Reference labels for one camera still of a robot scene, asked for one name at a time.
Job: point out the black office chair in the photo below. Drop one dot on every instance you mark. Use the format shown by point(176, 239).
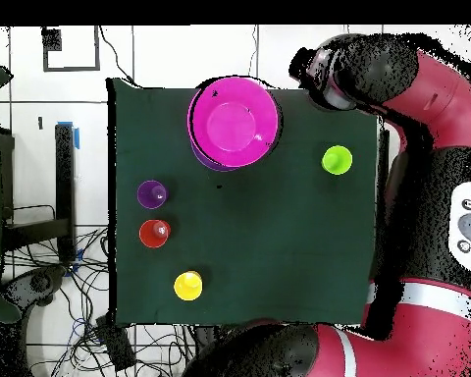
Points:
point(35, 282)

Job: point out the lime green plastic cup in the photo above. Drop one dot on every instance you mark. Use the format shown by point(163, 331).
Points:
point(336, 160)

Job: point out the black metal stand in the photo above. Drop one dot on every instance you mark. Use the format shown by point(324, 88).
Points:
point(64, 188)

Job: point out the yellow plastic cup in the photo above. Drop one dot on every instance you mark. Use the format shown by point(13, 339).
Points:
point(188, 286)

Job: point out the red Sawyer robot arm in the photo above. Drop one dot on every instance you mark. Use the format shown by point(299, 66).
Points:
point(416, 345)

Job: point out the black square frame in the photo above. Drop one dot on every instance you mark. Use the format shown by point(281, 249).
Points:
point(97, 51)

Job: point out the purple plastic bowl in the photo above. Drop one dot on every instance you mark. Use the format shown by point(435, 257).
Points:
point(208, 163)

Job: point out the black power strip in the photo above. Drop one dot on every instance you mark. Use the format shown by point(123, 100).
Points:
point(115, 345)

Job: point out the purple plastic cup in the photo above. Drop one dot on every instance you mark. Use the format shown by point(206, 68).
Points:
point(149, 194)

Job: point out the dark green tablecloth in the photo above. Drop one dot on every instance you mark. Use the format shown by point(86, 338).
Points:
point(259, 235)

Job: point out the orange plastic cup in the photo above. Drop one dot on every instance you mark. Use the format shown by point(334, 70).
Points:
point(151, 235)

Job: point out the large pink plastic bowl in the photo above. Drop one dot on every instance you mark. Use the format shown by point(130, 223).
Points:
point(233, 121)

